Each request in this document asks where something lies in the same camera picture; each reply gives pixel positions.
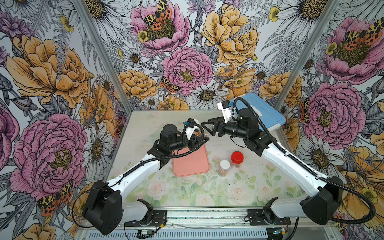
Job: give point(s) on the aluminium corner post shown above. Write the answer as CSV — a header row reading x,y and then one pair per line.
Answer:
x,y
92,31
313,38

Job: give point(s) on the white lid candy jar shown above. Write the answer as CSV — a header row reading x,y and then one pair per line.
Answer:
x,y
224,167

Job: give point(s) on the pink plastic tray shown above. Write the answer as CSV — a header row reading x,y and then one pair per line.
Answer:
x,y
192,164

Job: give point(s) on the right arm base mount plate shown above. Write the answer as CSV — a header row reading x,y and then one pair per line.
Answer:
x,y
265,217

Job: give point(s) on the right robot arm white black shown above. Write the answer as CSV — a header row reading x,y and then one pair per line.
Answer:
x,y
322,196

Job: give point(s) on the aluminium corner post left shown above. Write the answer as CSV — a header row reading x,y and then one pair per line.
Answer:
x,y
92,31

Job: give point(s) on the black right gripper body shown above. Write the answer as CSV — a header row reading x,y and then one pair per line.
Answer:
x,y
233,129

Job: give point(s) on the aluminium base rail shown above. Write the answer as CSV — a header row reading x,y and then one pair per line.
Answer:
x,y
217,224

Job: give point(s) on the red lid candy jar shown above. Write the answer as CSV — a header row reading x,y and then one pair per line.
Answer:
x,y
237,158

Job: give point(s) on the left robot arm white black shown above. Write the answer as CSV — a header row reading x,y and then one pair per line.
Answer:
x,y
104,208

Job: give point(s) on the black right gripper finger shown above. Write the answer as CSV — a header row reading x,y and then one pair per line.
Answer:
x,y
214,120
210,127

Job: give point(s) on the aluminium corner post right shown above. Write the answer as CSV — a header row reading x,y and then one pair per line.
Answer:
x,y
313,38

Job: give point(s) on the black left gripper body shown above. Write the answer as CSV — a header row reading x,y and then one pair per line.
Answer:
x,y
191,144

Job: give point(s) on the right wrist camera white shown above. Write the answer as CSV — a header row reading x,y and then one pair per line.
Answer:
x,y
230,113

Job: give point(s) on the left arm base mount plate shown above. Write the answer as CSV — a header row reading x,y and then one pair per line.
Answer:
x,y
143,214

